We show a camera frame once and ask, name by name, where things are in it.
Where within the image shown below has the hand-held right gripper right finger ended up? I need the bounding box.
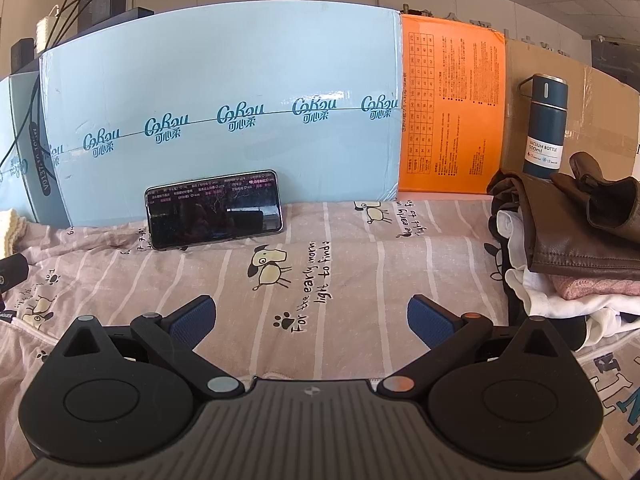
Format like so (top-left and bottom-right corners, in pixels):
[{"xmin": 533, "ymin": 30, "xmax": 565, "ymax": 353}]
[{"xmin": 376, "ymin": 295, "xmax": 576, "ymax": 401}]

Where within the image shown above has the black smartphone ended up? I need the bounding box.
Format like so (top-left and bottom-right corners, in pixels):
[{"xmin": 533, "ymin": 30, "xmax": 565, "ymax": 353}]
[{"xmin": 144, "ymin": 170, "xmax": 284, "ymax": 251}]

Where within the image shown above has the brown leather jacket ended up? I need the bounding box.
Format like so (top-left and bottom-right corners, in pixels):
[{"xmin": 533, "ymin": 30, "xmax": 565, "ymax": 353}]
[{"xmin": 487, "ymin": 151, "xmax": 640, "ymax": 283}]

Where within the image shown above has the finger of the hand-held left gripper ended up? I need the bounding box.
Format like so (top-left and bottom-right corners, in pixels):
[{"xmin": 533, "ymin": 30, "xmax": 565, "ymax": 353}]
[{"xmin": 0, "ymin": 254, "xmax": 29, "ymax": 294}]

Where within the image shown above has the black box device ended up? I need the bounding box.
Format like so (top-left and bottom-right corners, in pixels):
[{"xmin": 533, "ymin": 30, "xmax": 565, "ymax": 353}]
[{"xmin": 76, "ymin": 0, "xmax": 127, "ymax": 28}]

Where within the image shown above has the dark flat box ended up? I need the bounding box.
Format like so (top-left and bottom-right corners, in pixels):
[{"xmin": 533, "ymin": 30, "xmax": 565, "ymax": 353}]
[{"xmin": 90, "ymin": 6, "xmax": 155, "ymax": 28}]

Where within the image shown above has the pink knit clothing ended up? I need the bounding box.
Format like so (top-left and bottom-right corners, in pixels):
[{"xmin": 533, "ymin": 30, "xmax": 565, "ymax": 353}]
[{"xmin": 550, "ymin": 275, "xmax": 640, "ymax": 302}]

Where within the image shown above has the brown cardboard box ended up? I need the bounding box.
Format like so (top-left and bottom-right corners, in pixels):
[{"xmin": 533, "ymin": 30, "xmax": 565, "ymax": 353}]
[{"xmin": 500, "ymin": 37, "xmax": 640, "ymax": 181}]

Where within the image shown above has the small black adapter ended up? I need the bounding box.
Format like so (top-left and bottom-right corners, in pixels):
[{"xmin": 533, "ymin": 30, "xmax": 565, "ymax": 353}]
[{"xmin": 10, "ymin": 37, "xmax": 36, "ymax": 75}]

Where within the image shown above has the cream waffle knit towel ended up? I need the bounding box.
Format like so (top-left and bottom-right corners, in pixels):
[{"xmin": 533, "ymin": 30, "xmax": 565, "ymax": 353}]
[{"xmin": 0, "ymin": 210, "xmax": 27, "ymax": 253}]

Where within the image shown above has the white power adapter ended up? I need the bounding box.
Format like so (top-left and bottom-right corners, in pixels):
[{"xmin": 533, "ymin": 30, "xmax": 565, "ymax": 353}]
[{"xmin": 36, "ymin": 16, "xmax": 62, "ymax": 53}]

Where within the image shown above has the large light blue cardboard box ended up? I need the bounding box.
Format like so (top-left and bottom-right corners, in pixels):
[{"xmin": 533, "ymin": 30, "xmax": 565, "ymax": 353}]
[{"xmin": 39, "ymin": 4, "xmax": 404, "ymax": 228}]

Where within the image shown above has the white clothing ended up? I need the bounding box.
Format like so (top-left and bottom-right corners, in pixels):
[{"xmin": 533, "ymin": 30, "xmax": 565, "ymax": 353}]
[{"xmin": 484, "ymin": 209, "xmax": 640, "ymax": 356}]

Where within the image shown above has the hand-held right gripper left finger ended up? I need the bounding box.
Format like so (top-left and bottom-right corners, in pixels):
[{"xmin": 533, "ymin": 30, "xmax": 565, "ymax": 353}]
[{"xmin": 52, "ymin": 296, "xmax": 246, "ymax": 401}]

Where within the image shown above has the white letter-print cloth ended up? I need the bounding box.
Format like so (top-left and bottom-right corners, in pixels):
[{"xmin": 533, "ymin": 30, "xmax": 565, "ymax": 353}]
[{"xmin": 575, "ymin": 325, "xmax": 640, "ymax": 466}]

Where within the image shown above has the orange cardboard box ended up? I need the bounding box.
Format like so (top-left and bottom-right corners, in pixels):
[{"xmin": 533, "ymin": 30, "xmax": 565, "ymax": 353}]
[{"xmin": 397, "ymin": 12, "xmax": 507, "ymax": 196}]

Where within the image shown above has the light blue box with label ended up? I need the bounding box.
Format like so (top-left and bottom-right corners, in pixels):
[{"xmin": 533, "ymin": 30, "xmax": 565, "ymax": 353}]
[{"xmin": 0, "ymin": 70, "xmax": 71, "ymax": 226}]

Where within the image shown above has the dark blue vacuum bottle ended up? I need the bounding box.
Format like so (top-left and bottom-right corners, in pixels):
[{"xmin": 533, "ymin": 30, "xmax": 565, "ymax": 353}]
[{"xmin": 518, "ymin": 73, "xmax": 569, "ymax": 182}]

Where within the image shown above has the black cable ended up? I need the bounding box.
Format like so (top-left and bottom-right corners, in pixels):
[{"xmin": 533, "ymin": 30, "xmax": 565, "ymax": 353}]
[
  {"xmin": 0, "ymin": 0, "xmax": 116, "ymax": 171},
  {"xmin": 49, "ymin": 0, "xmax": 113, "ymax": 48}
]

